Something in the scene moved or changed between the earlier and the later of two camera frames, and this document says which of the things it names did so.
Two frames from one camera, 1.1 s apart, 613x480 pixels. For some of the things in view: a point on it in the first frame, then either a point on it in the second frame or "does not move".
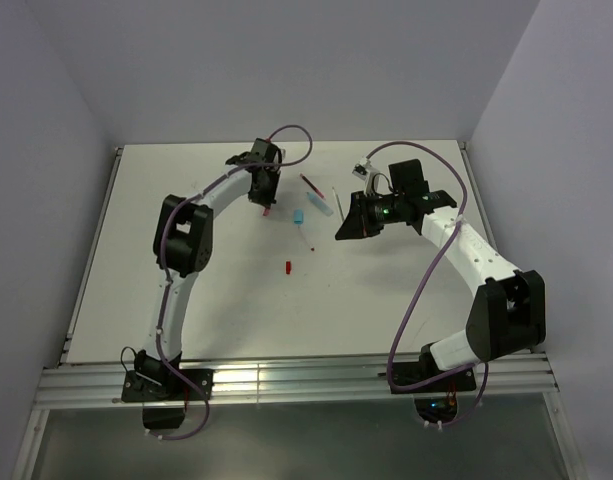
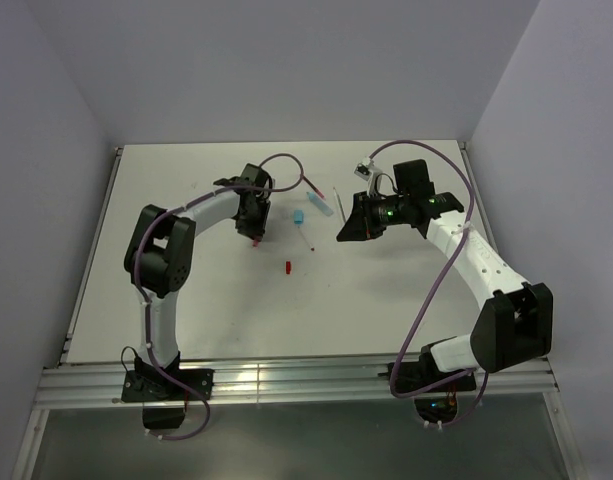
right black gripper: (358, 223) does not move
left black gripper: (268, 200) to (257, 231)
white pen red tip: (311, 247) does not move
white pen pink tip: (339, 203) does not move
